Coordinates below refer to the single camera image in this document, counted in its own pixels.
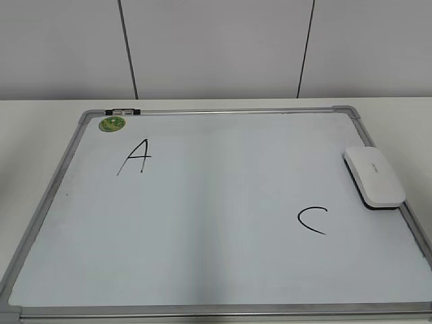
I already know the white board with metal frame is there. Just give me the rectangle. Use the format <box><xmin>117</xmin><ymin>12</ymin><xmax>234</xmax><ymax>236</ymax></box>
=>
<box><xmin>1</xmin><ymin>106</ymin><xmax>431</xmax><ymax>323</ymax></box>

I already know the black silver board hanger clip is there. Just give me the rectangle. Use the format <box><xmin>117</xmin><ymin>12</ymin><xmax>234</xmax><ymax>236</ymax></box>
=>
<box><xmin>105</xmin><ymin>109</ymin><xmax>140</xmax><ymax>115</ymax></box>

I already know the white board eraser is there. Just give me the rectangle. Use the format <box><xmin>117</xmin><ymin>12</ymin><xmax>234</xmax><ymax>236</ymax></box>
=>
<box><xmin>343</xmin><ymin>146</ymin><xmax>406</xmax><ymax>210</ymax></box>

